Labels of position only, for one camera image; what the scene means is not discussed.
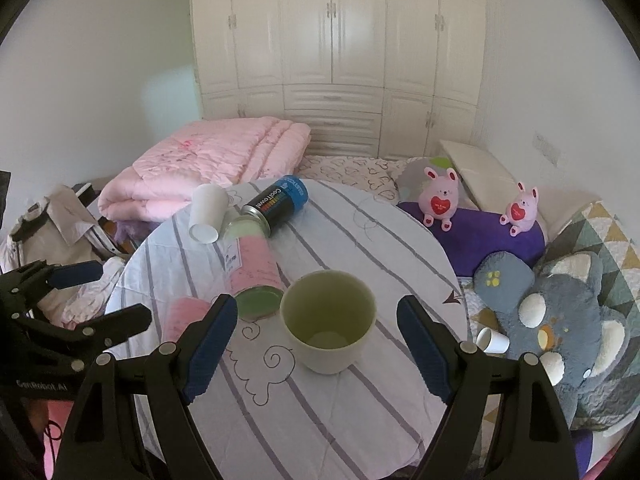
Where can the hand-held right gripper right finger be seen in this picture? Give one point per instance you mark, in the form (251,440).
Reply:
(425,355)

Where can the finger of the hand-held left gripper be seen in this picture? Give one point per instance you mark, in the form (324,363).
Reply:
(115,321)
(75,274)

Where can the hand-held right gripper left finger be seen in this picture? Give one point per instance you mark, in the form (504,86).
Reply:
(210,355)

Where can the cream green plastic cup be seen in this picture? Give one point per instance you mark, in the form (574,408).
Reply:
(325,355)

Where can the small white paper cup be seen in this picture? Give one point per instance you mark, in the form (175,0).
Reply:
(492,341)

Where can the clear glass cup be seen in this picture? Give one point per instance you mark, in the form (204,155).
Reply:
(235,221)

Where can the beige jacket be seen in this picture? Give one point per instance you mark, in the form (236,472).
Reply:
(55,230)

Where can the pink cylindrical canister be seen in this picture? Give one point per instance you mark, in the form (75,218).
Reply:
(250,270)

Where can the striped white tablecloth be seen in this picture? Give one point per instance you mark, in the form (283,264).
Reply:
(350,260)

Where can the purple cushion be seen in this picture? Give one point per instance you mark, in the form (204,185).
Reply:
(480,240)

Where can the grey koala plush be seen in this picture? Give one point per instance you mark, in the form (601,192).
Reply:
(565,340)

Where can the large pink bunny plush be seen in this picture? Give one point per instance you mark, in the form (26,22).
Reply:
(439,202)

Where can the blue and black can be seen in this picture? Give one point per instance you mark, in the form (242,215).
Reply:
(275,205)

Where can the small pink bunny plush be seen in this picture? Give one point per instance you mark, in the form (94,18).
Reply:
(521,212)

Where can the grey cushion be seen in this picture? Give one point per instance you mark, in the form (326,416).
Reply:
(407,180)

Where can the folded pink quilt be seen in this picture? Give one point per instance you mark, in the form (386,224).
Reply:
(210,160)

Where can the white pillow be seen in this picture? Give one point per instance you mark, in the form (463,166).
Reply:
(480,170)

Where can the heart print bedsheet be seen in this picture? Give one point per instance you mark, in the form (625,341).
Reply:
(350,172)

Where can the patchwork quilt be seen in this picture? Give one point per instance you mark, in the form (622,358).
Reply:
(607,245)

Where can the cream wardrobe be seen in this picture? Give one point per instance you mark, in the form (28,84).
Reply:
(340,35)

